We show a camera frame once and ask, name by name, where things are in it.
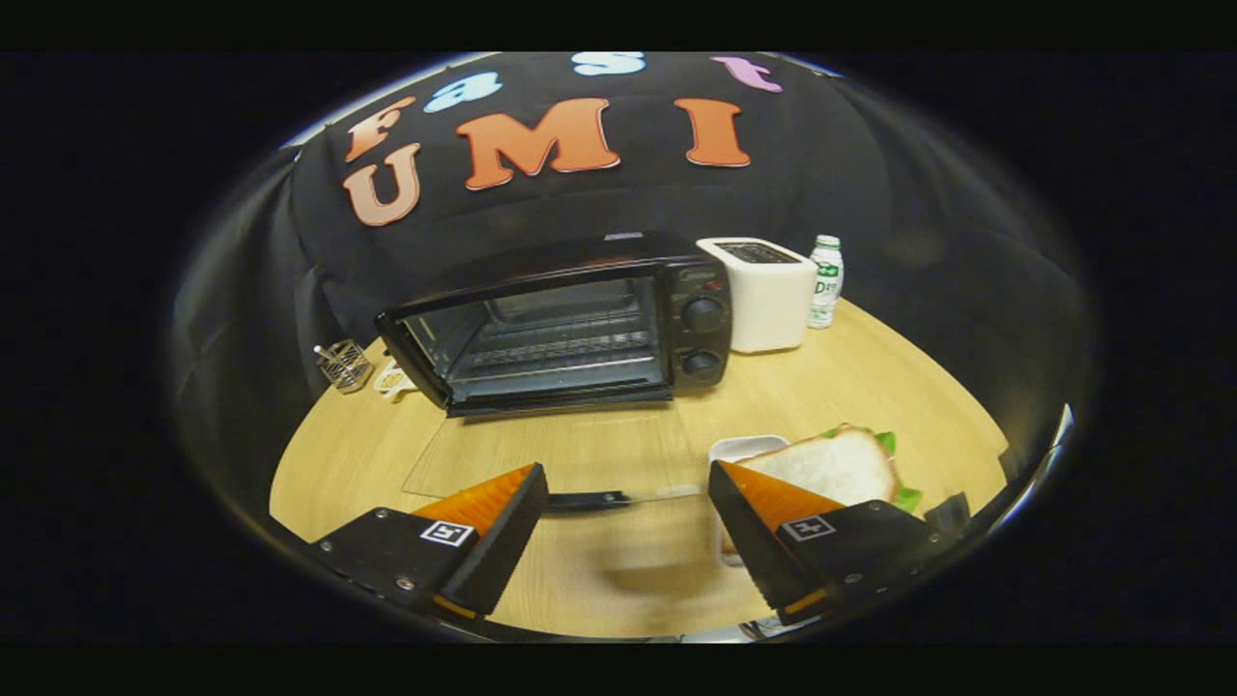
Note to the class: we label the black toaster oven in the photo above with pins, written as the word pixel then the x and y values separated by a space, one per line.
pixel 701 333

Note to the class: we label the white plastic tray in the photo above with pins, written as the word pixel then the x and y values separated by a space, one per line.
pixel 739 449

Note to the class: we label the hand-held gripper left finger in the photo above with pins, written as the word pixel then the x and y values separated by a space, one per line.
pixel 507 536

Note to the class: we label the white pop-up toaster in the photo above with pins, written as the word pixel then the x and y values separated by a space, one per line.
pixel 768 309

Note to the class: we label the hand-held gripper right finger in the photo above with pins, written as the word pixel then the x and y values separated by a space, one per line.
pixel 749 536

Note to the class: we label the sandwich with lettuce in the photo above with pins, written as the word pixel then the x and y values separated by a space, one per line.
pixel 831 464

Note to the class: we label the small white patterned dish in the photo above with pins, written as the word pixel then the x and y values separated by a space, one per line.
pixel 391 382

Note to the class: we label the small white drink bottle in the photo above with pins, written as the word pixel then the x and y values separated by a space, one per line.
pixel 825 285

